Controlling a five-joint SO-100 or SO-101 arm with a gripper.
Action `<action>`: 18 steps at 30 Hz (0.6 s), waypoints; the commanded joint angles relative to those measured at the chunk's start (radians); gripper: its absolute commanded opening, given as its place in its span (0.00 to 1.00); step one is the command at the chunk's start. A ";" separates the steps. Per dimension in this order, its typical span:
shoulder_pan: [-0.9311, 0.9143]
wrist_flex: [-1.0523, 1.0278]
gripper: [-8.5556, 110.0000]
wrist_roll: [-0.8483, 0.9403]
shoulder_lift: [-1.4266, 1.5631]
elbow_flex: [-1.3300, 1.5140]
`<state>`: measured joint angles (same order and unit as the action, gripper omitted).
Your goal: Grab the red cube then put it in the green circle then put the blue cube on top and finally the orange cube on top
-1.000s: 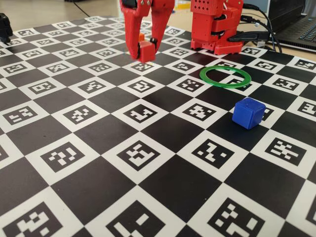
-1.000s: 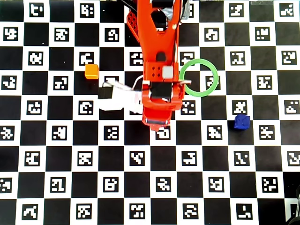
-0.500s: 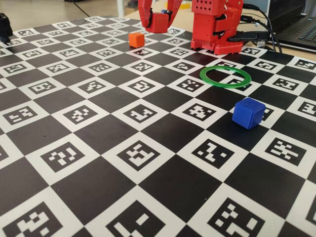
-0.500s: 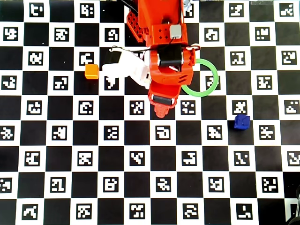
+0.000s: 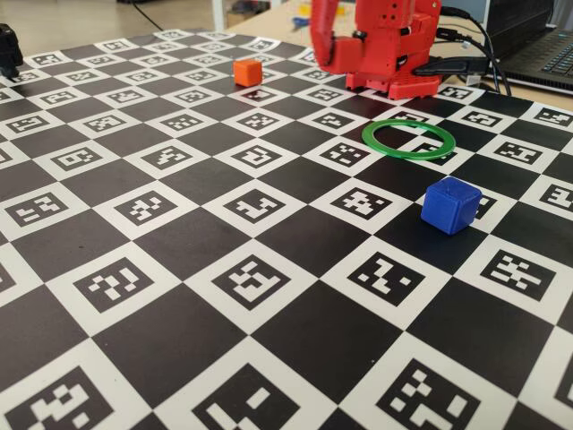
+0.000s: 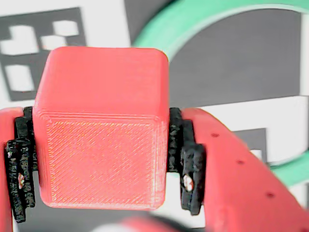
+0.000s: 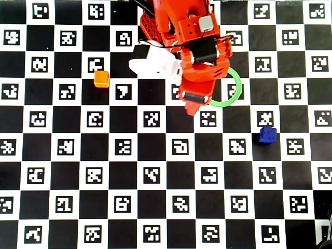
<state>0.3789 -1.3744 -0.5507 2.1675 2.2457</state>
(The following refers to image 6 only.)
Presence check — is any red gripper finger with black pad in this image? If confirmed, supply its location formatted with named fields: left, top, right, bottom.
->
left=0, top=106, right=37, bottom=232
left=168, top=107, right=309, bottom=232

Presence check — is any red cube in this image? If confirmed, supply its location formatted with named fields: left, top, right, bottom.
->
left=32, top=46, right=169, bottom=210

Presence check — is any black white marker checkerboard mat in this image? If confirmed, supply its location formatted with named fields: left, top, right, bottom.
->
left=0, top=0, right=309, bottom=232

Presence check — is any green ring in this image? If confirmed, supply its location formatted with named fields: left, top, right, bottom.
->
left=131, top=0, right=309, bottom=187

